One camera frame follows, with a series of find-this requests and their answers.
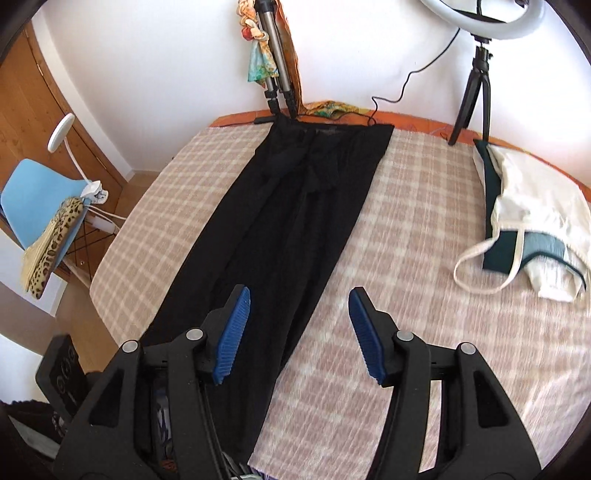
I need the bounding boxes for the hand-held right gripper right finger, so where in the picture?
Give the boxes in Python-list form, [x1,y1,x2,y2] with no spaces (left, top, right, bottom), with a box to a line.
[348,287,542,480]

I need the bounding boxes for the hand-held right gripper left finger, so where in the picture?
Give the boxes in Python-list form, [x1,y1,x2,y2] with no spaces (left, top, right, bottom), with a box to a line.
[52,285,251,480]

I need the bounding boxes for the black pants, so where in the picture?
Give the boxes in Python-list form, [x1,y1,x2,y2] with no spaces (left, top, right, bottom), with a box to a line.
[139,114,394,466]

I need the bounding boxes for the beige checked blanket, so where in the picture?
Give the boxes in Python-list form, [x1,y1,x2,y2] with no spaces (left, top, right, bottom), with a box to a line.
[89,121,591,480]

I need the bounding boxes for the leopard print cushion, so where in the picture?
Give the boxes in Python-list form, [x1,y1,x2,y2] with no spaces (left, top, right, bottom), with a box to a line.
[19,197,85,300]

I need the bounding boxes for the light blue chair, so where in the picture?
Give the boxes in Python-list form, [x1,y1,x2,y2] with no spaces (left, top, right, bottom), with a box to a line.
[0,159,92,278]

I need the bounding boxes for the white cloth bag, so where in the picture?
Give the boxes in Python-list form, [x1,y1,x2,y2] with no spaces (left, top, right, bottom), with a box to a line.
[454,144,591,304]

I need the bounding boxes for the white clip desk lamp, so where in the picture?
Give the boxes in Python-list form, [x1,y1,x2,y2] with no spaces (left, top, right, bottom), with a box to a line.
[47,113,127,234]

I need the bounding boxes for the orange patterned cloth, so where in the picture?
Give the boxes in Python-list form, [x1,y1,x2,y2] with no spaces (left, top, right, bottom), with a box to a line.
[277,0,371,120]

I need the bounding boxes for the wooden wardrobe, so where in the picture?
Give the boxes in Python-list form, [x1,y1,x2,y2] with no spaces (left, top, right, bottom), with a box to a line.
[0,23,127,278]

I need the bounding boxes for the small black tripod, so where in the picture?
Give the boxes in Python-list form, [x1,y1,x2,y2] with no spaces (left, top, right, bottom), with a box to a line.
[448,39,493,147]

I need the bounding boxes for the silver folded tripod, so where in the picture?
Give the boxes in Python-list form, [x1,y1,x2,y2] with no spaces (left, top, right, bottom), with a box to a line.
[257,0,301,121]

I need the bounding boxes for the colourful braided scarf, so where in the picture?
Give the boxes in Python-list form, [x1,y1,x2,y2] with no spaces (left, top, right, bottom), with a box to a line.
[237,0,280,84]

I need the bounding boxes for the black cable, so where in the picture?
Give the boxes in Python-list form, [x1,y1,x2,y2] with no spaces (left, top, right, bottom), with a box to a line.
[254,25,461,127]

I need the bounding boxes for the white ring light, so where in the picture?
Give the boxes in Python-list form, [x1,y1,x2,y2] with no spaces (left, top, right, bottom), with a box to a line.
[418,0,546,41]

